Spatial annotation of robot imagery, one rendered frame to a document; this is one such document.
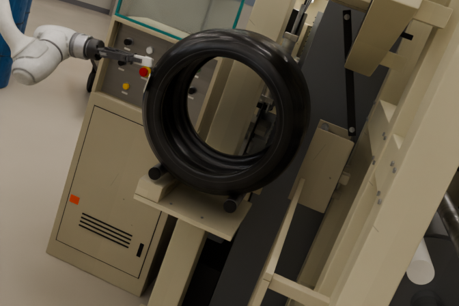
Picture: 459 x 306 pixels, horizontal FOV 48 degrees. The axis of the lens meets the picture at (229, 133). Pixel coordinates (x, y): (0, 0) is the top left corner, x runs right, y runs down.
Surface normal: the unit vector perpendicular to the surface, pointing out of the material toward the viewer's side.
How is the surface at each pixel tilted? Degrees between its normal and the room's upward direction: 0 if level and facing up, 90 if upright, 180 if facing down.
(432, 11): 90
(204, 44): 81
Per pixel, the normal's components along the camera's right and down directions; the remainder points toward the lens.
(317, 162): -0.23, 0.18
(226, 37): -0.07, -0.59
